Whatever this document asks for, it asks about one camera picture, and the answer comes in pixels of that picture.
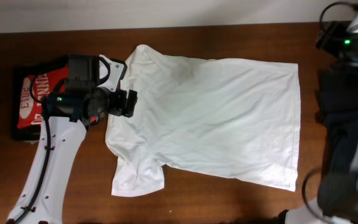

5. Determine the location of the white t-shirt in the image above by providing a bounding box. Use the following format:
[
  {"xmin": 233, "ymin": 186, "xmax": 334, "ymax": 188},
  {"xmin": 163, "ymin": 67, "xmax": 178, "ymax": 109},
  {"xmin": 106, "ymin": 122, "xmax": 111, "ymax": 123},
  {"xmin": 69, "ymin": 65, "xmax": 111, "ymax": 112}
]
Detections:
[{"xmin": 105, "ymin": 45, "xmax": 301, "ymax": 197}]

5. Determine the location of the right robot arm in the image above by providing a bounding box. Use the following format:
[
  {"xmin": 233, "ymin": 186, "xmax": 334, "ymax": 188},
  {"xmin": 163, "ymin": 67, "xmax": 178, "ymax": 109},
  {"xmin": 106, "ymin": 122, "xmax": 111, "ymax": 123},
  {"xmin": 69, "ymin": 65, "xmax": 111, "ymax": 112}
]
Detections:
[{"xmin": 272, "ymin": 21, "xmax": 358, "ymax": 223}]

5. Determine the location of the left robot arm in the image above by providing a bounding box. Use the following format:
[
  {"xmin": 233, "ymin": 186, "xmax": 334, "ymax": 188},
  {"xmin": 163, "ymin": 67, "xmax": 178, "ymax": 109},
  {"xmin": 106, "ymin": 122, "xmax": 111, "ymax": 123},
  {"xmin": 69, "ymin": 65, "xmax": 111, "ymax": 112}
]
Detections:
[{"xmin": 7, "ymin": 55, "xmax": 137, "ymax": 223}]

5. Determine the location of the red printed folded t-shirt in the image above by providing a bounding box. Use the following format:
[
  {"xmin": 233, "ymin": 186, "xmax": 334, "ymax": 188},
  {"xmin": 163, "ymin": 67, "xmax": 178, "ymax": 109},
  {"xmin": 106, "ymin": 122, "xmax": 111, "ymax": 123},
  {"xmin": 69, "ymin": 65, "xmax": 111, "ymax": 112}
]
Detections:
[{"xmin": 16, "ymin": 63, "xmax": 99, "ymax": 129}]

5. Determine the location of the black folded garment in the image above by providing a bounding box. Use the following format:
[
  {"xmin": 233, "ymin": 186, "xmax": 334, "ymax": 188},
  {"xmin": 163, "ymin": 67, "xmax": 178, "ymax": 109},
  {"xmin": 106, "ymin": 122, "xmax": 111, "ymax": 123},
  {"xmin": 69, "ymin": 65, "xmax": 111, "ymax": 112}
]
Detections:
[{"xmin": 11, "ymin": 54, "xmax": 98, "ymax": 141}]

